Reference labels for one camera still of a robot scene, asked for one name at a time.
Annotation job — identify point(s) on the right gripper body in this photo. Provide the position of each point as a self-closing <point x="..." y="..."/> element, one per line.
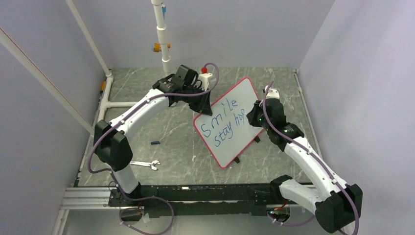
<point x="257" y="119"/>

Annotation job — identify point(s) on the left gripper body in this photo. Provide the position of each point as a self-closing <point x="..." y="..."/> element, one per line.
<point x="193" y="101"/>

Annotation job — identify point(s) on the pink framed whiteboard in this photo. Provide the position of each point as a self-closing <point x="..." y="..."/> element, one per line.
<point x="227" y="132"/>

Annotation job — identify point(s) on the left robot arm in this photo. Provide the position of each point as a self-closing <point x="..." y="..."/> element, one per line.
<point x="111" y="139"/>

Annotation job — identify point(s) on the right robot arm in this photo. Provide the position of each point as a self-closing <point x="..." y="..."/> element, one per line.
<point x="335" y="204"/>

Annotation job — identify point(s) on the orange pipe fitting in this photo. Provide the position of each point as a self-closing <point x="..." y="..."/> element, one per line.
<point x="156" y="47"/>

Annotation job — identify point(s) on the silver open-end wrench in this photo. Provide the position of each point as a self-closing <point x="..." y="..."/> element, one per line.
<point x="152" y="165"/>

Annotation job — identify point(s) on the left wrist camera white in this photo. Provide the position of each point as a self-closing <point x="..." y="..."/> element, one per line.
<point x="204" y="77"/>

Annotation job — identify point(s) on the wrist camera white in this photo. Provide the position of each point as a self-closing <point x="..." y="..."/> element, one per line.
<point x="270" y="93"/>
<point x="204" y="77"/>

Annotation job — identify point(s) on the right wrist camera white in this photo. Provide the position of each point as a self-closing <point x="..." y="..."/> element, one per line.
<point x="270" y="93"/>

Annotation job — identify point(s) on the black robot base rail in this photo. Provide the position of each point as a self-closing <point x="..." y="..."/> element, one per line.
<point x="218" y="199"/>

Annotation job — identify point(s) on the white pvc pipe frame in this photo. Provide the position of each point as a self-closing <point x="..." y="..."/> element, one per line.
<point x="105" y="86"/>

